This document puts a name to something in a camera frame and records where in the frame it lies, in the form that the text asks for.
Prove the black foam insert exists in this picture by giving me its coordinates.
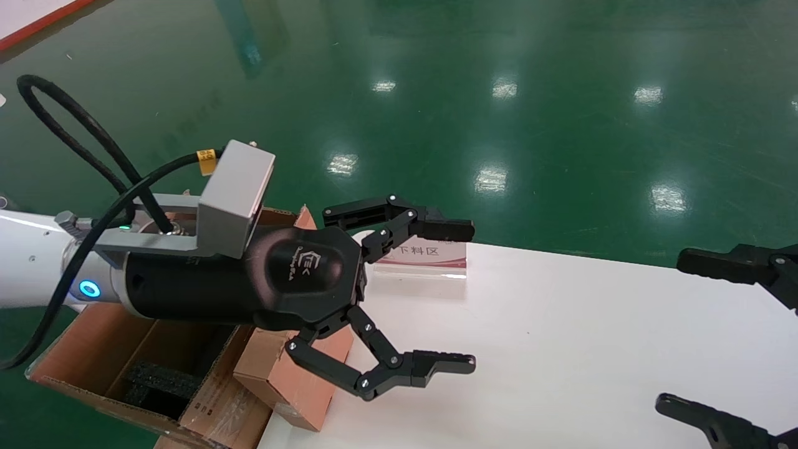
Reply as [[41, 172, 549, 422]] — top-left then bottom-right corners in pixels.
[[122, 360, 201, 418]]

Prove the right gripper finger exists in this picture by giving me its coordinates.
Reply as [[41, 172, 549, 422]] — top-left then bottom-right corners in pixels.
[[655, 392, 798, 449], [678, 244, 798, 312]]

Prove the large cardboard box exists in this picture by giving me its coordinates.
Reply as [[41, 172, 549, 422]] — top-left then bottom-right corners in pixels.
[[25, 206, 350, 449]]

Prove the small cardboard box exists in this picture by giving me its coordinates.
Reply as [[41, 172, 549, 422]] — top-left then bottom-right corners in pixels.
[[234, 324, 355, 432]]

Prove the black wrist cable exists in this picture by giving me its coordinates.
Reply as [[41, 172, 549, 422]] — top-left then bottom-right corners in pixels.
[[0, 75, 225, 370]]

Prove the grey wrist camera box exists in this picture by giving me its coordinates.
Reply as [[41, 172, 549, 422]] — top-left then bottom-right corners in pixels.
[[94, 140, 276, 259]]

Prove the acrylic table sign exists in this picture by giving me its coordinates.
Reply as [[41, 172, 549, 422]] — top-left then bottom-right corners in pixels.
[[352, 229, 468, 279]]

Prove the white board with red edge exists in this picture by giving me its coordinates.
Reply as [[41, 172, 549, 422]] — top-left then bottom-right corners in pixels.
[[0, 0, 94, 52]]

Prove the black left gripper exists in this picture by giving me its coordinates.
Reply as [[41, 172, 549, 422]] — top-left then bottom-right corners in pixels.
[[125, 195, 477, 402]]

